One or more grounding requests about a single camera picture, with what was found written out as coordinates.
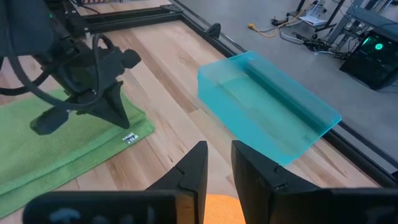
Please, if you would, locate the black table frame hook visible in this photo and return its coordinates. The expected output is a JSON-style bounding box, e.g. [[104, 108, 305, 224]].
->
[[205, 22, 222, 40]]

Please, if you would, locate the yellow floor cable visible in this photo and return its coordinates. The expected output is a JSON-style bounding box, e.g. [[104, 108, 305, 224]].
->
[[248, 1, 312, 38]]

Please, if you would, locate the black floor cable bundle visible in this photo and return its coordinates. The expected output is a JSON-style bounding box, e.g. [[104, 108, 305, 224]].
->
[[278, 29, 354, 60]]

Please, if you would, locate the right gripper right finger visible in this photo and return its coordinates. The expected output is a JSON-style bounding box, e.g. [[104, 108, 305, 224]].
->
[[231, 139, 321, 224]]

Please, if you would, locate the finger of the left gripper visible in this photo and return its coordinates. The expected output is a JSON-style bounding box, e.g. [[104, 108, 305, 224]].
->
[[76, 81, 131, 130], [30, 107, 71, 136]]

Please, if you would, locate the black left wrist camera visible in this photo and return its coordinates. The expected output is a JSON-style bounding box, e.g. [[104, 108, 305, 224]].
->
[[120, 49, 142, 70]]

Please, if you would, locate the grey metal desk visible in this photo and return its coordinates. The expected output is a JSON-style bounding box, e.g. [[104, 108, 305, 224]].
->
[[326, 0, 398, 44]]

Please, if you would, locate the orange microfiber towel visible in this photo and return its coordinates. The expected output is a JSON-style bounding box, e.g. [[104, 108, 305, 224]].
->
[[203, 194, 246, 224]]

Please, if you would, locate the teal plastic basket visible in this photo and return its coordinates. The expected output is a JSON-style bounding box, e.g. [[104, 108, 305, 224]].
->
[[197, 51, 342, 166]]

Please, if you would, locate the black computer tower green light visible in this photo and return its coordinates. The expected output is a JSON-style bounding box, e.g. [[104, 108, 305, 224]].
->
[[338, 29, 398, 91]]

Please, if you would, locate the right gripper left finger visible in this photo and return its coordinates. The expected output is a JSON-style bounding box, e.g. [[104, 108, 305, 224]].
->
[[146, 140, 208, 224]]

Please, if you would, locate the left gripper camera cable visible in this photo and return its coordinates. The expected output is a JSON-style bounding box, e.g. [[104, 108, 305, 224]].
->
[[0, 33, 105, 110]]

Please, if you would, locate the black aluminium table frame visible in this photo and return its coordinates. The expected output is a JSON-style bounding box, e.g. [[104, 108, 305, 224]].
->
[[62, 0, 398, 189]]

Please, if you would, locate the green microfiber towel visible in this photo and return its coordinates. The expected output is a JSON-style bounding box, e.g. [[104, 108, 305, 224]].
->
[[0, 86, 155, 218]]

